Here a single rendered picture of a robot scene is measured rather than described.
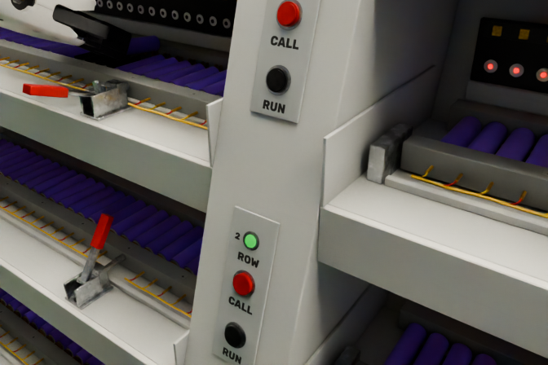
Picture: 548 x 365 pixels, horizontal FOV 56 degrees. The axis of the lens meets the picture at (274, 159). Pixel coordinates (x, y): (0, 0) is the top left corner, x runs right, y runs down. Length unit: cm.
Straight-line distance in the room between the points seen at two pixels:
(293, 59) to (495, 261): 17
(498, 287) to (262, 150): 17
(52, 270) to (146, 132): 23
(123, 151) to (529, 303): 33
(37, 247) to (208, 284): 31
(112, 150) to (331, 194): 22
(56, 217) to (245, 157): 36
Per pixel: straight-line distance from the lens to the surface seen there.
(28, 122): 59
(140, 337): 52
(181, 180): 42
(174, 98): 48
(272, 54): 35
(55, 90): 47
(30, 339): 80
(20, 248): 68
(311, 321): 40
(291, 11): 34
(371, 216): 33
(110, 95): 50
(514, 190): 37
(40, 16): 49
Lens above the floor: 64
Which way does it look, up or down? 13 degrees down
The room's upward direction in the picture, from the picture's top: 10 degrees clockwise
